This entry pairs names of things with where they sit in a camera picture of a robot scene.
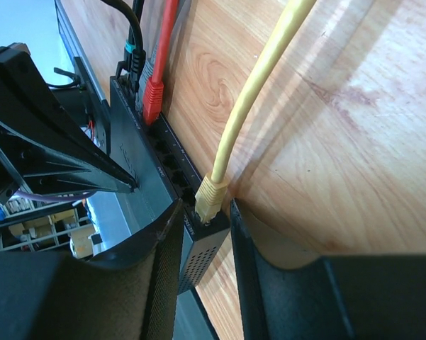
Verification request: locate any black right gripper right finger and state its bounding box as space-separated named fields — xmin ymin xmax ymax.
xmin=230 ymin=200 xmax=426 ymax=339

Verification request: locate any black network switch box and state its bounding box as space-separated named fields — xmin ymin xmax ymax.
xmin=108 ymin=74 xmax=232 ymax=295

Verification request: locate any red ethernet cable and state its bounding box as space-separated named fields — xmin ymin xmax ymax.
xmin=141 ymin=0 xmax=180 ymax=126

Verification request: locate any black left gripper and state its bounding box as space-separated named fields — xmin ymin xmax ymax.
xmin=0 ymin=46 xmax=138 ymax=204

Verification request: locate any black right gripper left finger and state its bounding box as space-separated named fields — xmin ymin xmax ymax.
xmin=0 ymin=200 xmax=184 ymax=339

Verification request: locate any black cable teal plug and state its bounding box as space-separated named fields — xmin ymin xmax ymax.
xmin=116 ymin=0 xmax=146 ymax=94

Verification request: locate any yellow ethernet cable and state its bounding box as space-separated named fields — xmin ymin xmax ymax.
xmin=194 ymin=0 xmax=318 ymax=225

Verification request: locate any black ethernet cable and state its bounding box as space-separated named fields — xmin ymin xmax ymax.
xmin=102 ymin=0 xmax=145 ymax=96

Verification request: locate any grey ethernet cable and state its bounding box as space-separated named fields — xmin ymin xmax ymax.
xmin=135 ymin=0 xmax=192 ymax=111

